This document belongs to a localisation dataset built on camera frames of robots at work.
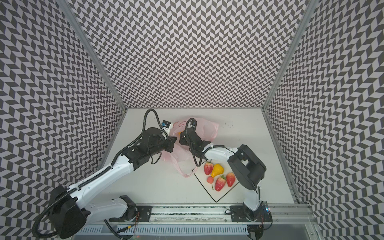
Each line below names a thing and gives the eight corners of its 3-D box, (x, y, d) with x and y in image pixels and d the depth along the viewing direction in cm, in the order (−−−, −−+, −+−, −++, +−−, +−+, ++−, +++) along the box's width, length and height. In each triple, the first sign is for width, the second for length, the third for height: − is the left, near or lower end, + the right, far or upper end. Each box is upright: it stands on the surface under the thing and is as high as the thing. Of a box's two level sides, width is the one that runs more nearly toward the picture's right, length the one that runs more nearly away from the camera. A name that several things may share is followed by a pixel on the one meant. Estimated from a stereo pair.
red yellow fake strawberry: (211, 187, 81) (212, 185, 79) (219, 175, 85) (219, 173, 83) (219, 193, 79) (220, 191, 77) (227, 180, 84) (227, 178, 81)
